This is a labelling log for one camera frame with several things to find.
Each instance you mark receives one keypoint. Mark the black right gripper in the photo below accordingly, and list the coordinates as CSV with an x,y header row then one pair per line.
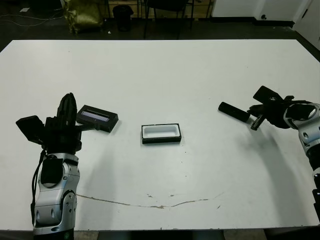
x,y
273,112

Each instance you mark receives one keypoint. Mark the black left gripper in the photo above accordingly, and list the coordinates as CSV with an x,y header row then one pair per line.
x,y
62,140

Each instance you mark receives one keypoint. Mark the slim black camera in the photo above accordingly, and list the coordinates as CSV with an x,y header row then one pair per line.
x,y
232,111

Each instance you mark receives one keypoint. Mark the black printed box lid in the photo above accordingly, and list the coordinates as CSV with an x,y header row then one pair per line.
x,y
100,118

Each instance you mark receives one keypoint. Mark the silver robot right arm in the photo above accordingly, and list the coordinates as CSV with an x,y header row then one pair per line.
x,y
308,135

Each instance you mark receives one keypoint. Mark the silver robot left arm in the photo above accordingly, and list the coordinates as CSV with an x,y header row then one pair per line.
x,y
52,195

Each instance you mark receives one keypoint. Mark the black box white insert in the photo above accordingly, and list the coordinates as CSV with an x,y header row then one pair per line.
x,y
161,133

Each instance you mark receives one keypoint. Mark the small black door stopper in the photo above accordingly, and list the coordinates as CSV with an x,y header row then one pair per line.
x,y
263,17

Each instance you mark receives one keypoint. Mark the yellow green plastic bag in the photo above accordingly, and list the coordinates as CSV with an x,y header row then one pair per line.
x,y
83,13

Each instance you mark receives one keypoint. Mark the white door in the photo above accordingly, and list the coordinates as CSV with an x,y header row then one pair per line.
x,y
310,25

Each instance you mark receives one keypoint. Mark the black waste bin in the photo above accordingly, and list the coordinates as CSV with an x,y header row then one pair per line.
x,y
122,17

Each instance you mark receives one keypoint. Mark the white paper sheet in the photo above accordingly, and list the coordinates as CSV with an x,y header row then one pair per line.
x,y
25,10

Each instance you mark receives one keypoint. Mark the black mesh chair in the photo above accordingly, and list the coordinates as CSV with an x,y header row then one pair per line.
x,y
167,3

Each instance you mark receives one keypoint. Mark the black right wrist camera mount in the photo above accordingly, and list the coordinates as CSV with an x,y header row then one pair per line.
x,y
267,95

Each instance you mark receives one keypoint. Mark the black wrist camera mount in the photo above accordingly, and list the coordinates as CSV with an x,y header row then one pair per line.
x,y
30,130
267,95

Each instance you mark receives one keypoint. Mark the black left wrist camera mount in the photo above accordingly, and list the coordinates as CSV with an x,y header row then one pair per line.
x,y
30,130

